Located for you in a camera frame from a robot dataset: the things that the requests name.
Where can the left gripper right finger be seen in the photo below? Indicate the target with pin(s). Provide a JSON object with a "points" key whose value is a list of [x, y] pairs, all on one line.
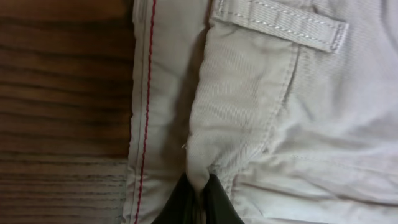
{"points": [[218, 207]]}

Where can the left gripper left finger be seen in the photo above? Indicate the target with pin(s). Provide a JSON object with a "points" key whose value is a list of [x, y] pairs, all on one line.
{"points": [[179, 208]]}

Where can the beige cotton shorts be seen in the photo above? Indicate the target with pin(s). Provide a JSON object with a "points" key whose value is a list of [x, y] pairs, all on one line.
{"points": [[292, 104]]}

